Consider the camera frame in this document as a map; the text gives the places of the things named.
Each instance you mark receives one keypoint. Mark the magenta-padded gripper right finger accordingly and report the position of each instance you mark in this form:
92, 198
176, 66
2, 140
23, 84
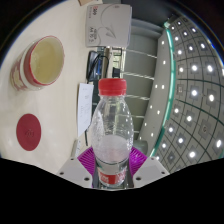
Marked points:
150, 171

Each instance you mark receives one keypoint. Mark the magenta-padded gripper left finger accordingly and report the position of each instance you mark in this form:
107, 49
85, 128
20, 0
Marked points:
75, 171

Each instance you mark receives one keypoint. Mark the clear red-capped water bottle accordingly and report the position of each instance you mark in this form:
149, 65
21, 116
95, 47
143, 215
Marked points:
111, 133

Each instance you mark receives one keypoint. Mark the flat round red coaster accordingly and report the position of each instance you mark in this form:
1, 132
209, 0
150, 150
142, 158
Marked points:
29, 132

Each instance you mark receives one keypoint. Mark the round ceiling lights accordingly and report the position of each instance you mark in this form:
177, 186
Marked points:
194, 92

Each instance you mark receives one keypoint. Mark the red and cream mug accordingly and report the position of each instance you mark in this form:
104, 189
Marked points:
40, 63

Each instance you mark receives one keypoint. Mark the white cardboard paper box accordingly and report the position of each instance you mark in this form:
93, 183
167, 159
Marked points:
108, 25

